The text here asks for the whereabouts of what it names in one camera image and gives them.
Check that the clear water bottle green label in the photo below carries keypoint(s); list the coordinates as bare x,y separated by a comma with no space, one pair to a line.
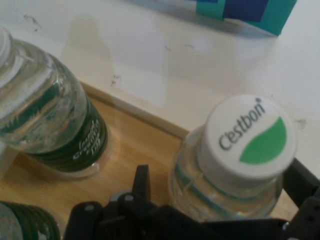
250,135
27,222
57,120

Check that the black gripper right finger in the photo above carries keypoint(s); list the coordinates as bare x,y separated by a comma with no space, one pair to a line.
310,212

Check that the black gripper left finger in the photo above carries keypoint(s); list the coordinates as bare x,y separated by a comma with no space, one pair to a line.
112,220

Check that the wooden tray with cream rim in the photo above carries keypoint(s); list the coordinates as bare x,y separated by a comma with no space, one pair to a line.
140,140

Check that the blue and white cardboard box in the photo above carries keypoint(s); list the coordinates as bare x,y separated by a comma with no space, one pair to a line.
237,10

